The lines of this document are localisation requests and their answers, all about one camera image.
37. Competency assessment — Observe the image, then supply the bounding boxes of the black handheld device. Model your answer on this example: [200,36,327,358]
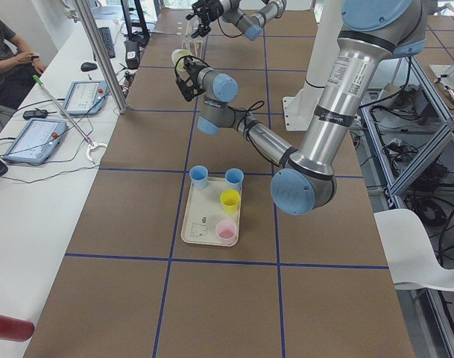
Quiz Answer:
[22,109,48,120]

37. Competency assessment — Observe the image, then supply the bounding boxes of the grabber reach tool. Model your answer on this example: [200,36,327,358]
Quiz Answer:
[32,75,107,164]

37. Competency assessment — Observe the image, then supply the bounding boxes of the far teach pendant tablet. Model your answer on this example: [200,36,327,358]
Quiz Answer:
[63,81,108,116]

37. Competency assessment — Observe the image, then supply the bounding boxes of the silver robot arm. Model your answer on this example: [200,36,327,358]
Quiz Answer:
[186,0,287,41]
[171,1,429,215]

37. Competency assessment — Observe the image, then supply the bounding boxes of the aluminium frame post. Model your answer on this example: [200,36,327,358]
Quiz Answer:
[73,0,127,114]

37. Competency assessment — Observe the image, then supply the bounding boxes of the cream plastic tray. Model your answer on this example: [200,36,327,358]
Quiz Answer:
[180,177,241,247]

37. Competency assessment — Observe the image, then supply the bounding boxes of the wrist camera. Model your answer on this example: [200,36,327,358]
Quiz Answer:
[175,74,204,101]

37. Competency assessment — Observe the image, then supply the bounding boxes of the seated person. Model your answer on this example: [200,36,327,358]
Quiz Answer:
[0,20,47,110]

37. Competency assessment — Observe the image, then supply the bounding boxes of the pale green plastic cup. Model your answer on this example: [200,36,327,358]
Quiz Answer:
[171,48,192,72]

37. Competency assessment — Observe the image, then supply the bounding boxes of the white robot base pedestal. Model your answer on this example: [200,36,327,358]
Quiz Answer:
[283,0,343,131]

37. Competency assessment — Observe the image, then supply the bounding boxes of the yellow plastic cup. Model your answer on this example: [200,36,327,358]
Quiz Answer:
[219,189,241,214]

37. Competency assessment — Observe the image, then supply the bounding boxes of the pink plastic cup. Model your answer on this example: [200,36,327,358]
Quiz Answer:
[215,219,238,243]

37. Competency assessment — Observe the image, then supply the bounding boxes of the red cylinder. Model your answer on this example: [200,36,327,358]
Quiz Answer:
[0,315,35,342]

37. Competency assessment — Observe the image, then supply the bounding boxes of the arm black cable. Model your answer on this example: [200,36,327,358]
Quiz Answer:
[230,99,298,165]

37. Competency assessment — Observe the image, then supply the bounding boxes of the blue cup far corner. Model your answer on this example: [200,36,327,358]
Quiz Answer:
[189,165,209,189]

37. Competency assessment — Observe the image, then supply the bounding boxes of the blue cup near base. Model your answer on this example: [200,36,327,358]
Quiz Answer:
[224,168,245,191]

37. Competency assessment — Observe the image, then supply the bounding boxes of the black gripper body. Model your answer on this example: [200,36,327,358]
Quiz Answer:
[192,0,224,22]
[183,56,205,81]

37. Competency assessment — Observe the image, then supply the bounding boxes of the white chair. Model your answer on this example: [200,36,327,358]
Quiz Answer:
[374,209,454,292]

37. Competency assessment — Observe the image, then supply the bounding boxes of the teach pendant tablet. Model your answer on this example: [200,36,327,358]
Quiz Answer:
[1,118,68,164]
[63,81,108,116]

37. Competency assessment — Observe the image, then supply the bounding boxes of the white wire cup rack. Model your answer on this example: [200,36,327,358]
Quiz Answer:
[177,19,205,58]

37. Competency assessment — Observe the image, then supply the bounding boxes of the near teach pendant tablet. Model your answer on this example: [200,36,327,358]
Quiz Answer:
[1,118,68,164]

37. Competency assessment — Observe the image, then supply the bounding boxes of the black keyboard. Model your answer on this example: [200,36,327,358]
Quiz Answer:
[98,27,116,58]

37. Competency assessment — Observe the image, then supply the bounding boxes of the black power adapter box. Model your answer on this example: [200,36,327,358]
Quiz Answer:
[124,40,140,69]

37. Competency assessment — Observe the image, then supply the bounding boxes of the black computer mouse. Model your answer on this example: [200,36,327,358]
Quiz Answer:
[81,62,98,72]

